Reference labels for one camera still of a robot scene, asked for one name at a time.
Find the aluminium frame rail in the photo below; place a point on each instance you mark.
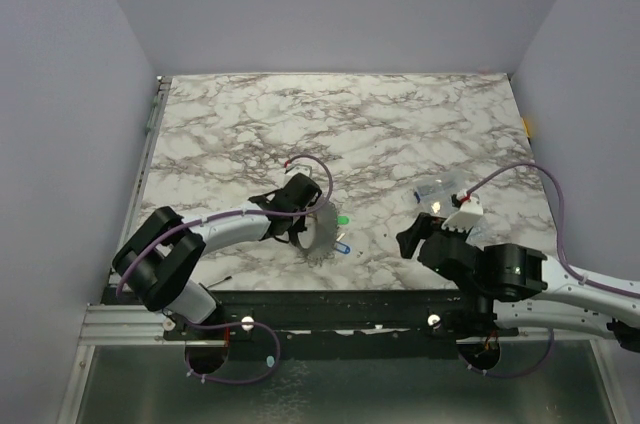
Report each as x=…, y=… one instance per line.
x=121, y=325

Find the key with blue tag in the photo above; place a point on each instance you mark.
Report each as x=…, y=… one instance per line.
x=342, y=248

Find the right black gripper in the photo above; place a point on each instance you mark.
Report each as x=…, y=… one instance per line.
x=428, y=239

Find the clear plastic bag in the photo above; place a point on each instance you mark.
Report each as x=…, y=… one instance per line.
x=433, y=194

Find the key with green tag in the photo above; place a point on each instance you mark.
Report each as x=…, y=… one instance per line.
x=343, y=220

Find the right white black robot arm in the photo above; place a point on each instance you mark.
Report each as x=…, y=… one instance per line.
x=510, y=287

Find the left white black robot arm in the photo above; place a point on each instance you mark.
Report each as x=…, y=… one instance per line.
x=157, y=261

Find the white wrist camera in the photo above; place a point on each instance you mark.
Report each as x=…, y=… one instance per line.
x=293, y=169
x=468, y=212

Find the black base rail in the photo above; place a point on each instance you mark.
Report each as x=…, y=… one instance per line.
x=350, y=325

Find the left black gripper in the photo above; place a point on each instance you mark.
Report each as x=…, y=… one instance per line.
x=299, y=226

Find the small black screwdriver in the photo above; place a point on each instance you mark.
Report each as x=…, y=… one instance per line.
x=220, y=281

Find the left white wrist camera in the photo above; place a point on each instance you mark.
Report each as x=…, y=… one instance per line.
x=293, y=169

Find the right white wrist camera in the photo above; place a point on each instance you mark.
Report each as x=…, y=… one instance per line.
x=468, y=212

